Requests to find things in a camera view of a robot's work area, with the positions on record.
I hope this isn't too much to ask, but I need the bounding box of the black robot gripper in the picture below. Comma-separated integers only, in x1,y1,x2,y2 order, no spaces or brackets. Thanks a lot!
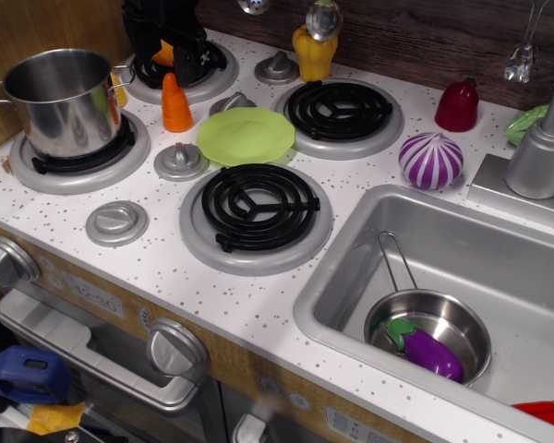
122,0,208,89

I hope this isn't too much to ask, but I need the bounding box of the orange toy carrot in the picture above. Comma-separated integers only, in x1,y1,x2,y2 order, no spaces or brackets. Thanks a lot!
162,73,194,132

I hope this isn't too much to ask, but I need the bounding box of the light green plastic plate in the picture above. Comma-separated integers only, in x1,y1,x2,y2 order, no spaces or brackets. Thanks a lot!
196,107,295,166

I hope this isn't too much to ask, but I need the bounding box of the orange toy behind gripper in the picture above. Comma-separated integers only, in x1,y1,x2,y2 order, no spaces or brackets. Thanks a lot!
151,41,175,67

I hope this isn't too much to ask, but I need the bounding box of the black back left burner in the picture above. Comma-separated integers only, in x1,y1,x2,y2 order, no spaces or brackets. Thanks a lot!
126,42,239,105

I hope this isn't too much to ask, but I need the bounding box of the black burner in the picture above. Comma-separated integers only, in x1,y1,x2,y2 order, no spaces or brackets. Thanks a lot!
9,111,150,195
179,164,332,277
126,42,239,105
274,78,404,161

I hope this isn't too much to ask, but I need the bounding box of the yellow toy corn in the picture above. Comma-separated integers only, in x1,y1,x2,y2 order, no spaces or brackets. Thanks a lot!
111,72,128,108

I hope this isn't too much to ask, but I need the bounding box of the silver stove knob centre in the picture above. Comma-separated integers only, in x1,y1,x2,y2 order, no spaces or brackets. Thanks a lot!
209,92,257,117

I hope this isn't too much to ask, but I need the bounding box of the silver stove knob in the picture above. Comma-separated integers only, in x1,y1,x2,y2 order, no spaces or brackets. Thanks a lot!
85,200,149,247
209,92,257,117
254,51,299,85
154,142,210,182

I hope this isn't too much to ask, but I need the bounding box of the silver stove knob middle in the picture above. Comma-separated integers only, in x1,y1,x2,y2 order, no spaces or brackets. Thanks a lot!
154,142,210,182

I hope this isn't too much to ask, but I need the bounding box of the hanging steel strainer spoon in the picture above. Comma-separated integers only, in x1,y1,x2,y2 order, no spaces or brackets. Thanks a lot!
237,0,272,16

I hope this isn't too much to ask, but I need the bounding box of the silver stove knob back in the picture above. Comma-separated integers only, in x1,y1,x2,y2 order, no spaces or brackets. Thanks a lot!
254,51,299,85

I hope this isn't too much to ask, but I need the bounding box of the stainless steel stock pot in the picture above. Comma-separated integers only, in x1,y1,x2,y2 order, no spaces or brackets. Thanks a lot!
0,49,136,158

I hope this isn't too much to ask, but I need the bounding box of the black front left burner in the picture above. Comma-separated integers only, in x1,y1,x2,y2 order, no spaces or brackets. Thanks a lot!
9,111,150,195

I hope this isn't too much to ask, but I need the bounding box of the yellow toy bell pepper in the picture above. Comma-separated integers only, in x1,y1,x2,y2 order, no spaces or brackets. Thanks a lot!
292,25,338,82

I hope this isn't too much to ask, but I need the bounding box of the hanging steel ladle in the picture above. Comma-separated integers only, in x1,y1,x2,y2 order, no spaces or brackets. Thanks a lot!
306,0,343,42

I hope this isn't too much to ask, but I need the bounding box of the silver stove knob front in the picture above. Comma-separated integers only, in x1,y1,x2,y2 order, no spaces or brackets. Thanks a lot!
85,200,149,247

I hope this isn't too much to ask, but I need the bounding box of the black front right burner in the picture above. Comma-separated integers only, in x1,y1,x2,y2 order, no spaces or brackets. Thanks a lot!
179,164,332,277

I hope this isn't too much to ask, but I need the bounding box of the black back right burner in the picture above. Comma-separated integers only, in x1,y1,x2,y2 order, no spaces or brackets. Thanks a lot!
274,78,404,161

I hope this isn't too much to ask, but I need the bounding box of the silver oven dial left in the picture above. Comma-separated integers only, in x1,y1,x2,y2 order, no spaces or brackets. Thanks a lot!
0,235,41,287

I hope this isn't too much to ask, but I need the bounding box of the silver oven dial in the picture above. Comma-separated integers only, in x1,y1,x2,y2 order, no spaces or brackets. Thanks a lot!
0,235,41,287
146,317,209,377

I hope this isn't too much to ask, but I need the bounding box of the purple striped toy onion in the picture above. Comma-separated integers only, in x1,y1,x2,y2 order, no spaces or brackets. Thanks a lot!
398,133,464,190

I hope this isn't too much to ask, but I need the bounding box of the silver oven dial right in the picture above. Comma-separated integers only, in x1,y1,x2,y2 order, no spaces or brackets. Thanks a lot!
146,317,209,377

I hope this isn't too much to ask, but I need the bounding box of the dark red toy pepper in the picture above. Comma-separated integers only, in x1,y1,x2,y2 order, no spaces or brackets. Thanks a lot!
435,78,479,132

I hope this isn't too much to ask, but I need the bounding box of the blue clamp tool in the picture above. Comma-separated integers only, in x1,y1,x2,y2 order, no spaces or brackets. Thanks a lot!
0,345,73,404

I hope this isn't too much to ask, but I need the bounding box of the green toy vegetable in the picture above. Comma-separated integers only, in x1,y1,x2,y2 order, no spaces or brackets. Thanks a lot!
503,104,548,147

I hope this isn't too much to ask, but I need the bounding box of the hanging steel whisk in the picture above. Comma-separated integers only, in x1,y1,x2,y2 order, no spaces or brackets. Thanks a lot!
503,0,549,83

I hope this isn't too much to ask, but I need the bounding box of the purple toy eggplant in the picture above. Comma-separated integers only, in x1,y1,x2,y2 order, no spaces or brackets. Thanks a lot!
386,318,464,383

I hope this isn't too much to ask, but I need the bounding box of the yellow cloth scrap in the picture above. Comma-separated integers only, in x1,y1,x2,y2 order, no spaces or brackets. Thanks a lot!
26,402,85,436

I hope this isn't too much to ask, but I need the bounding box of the small steel saucepan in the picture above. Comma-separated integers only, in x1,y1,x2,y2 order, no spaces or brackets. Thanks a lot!
363,232,491,386

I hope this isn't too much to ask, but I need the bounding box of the silver toy faucet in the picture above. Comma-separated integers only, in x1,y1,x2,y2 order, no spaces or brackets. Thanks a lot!
466,50,554,218

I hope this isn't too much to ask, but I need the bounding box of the grey toy sink basin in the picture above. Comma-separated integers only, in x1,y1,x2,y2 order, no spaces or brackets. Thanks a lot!
293,184,554,430

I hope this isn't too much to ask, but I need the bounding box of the red toy chili pepper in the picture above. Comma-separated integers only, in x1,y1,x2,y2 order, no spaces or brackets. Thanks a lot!
512,401,554,425

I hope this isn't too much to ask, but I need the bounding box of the silver oven door handle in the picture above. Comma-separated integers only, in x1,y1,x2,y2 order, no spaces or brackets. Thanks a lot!
0,290,199,417

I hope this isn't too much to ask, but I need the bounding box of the silver cabinet door handle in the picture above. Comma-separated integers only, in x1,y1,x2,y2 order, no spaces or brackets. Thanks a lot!
231,413,268,443

